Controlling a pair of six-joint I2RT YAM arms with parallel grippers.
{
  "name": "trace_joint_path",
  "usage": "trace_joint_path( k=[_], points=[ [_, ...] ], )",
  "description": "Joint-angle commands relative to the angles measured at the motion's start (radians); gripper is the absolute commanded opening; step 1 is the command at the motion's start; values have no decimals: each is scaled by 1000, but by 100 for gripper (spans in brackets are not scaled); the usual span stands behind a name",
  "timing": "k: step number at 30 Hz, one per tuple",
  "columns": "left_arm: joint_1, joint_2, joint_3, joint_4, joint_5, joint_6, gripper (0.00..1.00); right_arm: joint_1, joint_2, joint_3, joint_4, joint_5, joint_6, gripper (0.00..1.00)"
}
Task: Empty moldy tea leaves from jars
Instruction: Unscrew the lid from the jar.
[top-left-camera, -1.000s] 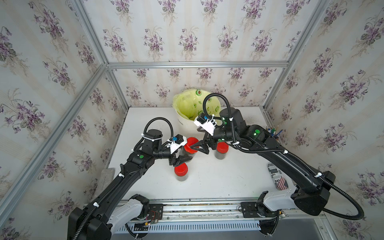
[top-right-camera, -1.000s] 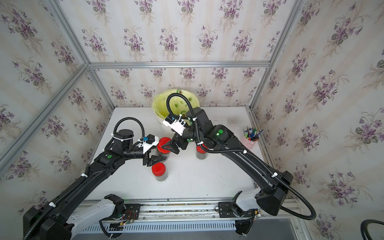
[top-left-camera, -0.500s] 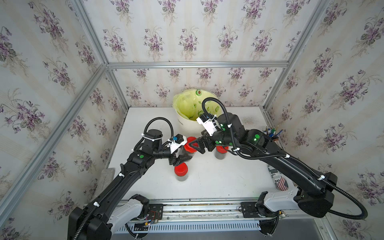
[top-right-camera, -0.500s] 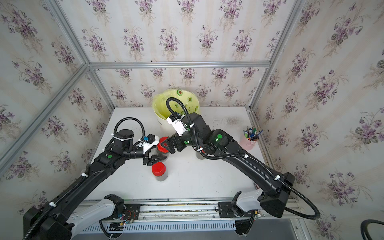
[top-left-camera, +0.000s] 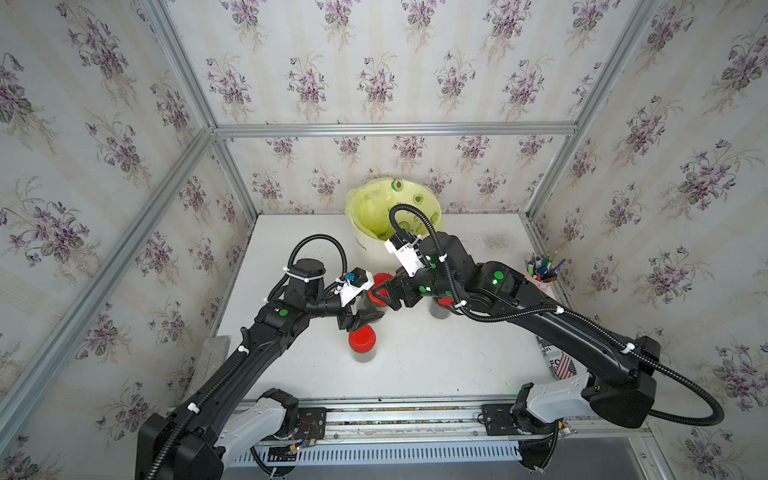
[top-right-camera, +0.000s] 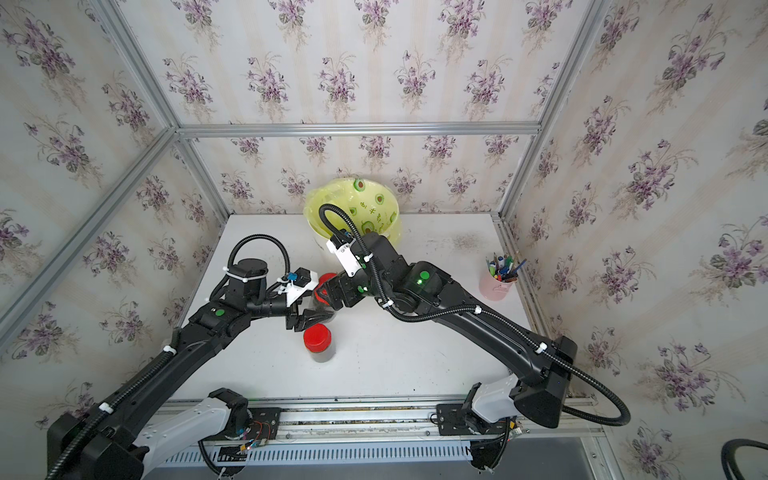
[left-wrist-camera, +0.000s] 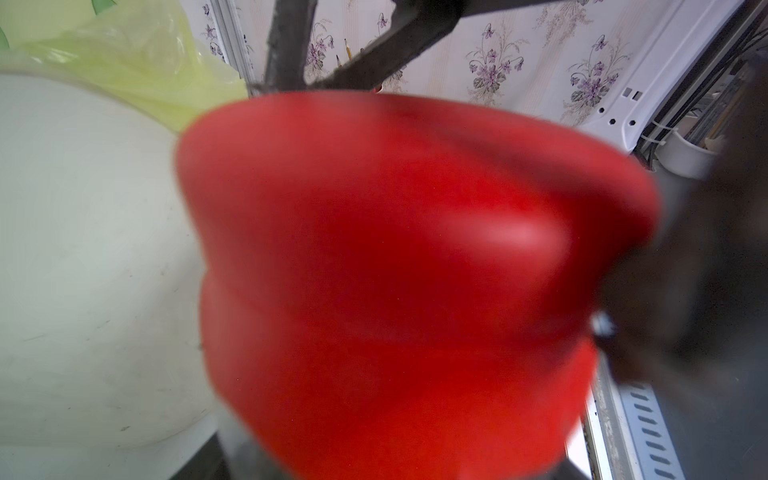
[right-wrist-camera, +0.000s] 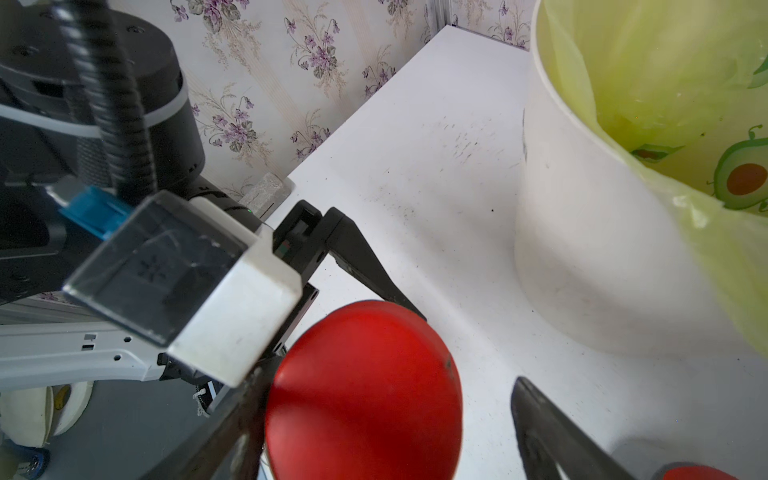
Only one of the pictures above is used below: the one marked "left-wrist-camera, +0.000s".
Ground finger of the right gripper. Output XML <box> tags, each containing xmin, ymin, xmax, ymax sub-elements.
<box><xmin>311</xmin><ymin>0</ymin><xmax>465</xmax><ymax>91</ymax></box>
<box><xmin>262</xmin><ymin>0</ymin><xmax>317</xmax><ymax>93</ymax></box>

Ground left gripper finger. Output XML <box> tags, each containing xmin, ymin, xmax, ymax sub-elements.
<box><xmin>599</xmin><ymin>66</ymin><xmax>767</xmax><ymax>405</ymax></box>

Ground red jar lid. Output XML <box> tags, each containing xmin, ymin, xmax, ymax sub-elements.
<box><xmin>175</xmin><ymin>91</ymin><xmax>660</xmax><ymax>479</ymax></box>

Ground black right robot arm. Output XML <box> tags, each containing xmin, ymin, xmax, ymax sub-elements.
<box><xmin>263</xmin><ymin>1</ymin><xmax>739</xmax><ymax>151</ymax></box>

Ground green avocado print bag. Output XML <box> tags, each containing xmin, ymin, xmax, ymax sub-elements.
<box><xmin>1</xmin><ymin>1</ymin><xmax>247</xmax><ymax>132</ymax></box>

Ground white plastic trash bin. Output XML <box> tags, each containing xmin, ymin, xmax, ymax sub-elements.
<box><xmin>1</xmin><ymin>74</ymin><xmax>213</xmax><ymax>448</ymax></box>

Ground aluminium frame bars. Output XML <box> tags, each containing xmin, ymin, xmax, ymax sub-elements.
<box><xmin>210</xmin><ymin>0</ymin><xmax>257</xmax><ymax>94</ymax></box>

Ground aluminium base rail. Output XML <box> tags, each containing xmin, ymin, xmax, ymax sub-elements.
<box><xmin>583</xmin><ymin>359</ymin><xmax>685</xmax><ymax>480</ymax></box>

